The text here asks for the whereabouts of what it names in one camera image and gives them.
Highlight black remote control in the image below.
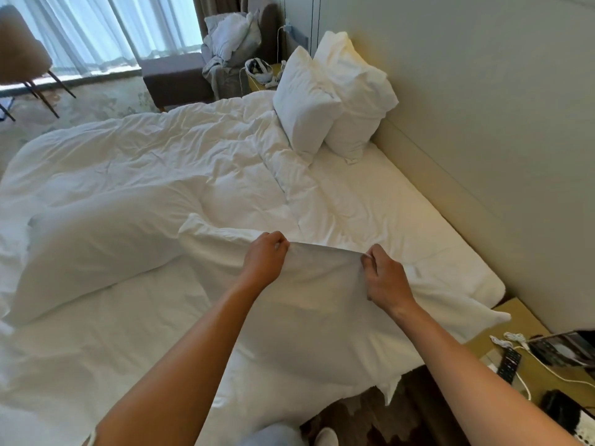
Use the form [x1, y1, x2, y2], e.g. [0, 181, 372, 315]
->
[496, 346, 522, 385]

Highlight brown upholstered sofa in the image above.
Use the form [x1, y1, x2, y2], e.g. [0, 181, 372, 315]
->
[139, 2, 285, 112]

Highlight person's left hand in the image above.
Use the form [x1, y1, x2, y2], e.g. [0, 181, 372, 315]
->
[240, 230, 291, 289]

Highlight person's left forearm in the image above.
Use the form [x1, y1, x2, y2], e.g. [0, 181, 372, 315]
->
[92, 278, 261, 446]

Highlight white sheer curtain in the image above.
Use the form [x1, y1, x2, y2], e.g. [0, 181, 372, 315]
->
[0, 0, 203, 84]

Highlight white cable bundle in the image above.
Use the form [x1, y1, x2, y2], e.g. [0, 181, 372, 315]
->
[489, 331, 530, 350]

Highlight white duvet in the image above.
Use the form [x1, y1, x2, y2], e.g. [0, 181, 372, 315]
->
[0, 90, 508, 446]
[0, 90, 419, 446]

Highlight white pillow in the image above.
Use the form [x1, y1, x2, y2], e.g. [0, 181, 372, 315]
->
[314, 31, 400, 164]
[273, 45, 343, 156]
[4, 180, 205, 328]
[178, 213, 512, 404]

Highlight person's right hand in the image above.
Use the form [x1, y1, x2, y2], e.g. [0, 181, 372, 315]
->
[361, 243, 417, 317]

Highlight white crumpled bedding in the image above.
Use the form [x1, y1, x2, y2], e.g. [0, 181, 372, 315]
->
[202, 11, 263, 100]

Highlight grey trousers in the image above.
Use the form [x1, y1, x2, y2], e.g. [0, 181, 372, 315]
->
[236, 422, 310, 446]

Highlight white charging cable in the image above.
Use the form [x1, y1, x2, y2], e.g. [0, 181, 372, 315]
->
[520, 346, 595, 386]
[275, 22, 293, 66]

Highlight wooden nightstand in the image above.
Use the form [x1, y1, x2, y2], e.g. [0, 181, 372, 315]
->
[245, 62, 285, 94]
[462, 297, 595, 446]

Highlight brown drape curtain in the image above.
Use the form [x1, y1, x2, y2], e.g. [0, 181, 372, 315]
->
[191, 0, 250, 28]

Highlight beige chair wooden legs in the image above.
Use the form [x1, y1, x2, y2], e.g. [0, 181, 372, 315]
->
[0, 4, 77, 122]

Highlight black telephone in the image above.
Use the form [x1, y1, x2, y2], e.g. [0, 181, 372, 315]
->
[539, 388, 584, 446]

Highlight person's right forearm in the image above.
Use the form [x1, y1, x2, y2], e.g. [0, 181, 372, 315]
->
[395, 301, 582, 446]

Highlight white headset device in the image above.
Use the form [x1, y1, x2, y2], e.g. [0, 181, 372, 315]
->
[244, 58, 276, 87]

